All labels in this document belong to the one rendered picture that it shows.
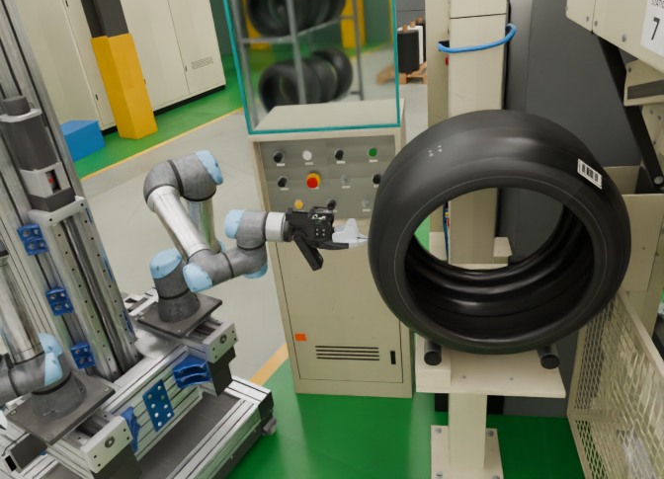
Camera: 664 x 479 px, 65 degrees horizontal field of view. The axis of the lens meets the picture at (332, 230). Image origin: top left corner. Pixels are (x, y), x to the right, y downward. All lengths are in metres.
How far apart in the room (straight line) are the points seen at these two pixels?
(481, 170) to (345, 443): 1.56
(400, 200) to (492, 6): 0.54
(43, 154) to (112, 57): 5.20
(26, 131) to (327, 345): 1.43
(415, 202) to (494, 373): 0.58
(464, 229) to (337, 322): 0.88
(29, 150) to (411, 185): 1.05
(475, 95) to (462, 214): 0.35
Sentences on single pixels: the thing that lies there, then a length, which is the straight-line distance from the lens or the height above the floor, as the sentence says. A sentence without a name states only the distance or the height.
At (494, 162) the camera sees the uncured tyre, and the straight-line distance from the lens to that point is 1.10.
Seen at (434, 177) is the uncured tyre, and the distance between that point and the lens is 1.11.
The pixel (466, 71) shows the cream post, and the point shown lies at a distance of 1.43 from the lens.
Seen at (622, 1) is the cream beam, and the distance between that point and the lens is 1.05.
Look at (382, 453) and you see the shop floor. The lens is 2.34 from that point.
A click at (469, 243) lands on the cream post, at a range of 1.61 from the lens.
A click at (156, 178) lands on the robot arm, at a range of 1.60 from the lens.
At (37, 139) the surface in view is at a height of 1.46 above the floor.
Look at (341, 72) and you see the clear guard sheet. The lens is 1.83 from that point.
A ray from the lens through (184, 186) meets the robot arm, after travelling 1.62.
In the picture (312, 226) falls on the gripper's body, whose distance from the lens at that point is 1.27.
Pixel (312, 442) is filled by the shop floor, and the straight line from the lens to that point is 2.41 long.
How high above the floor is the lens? 1.84
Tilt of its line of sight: 28 degrees down
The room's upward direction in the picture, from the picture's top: 7 degrees counter-clockwise
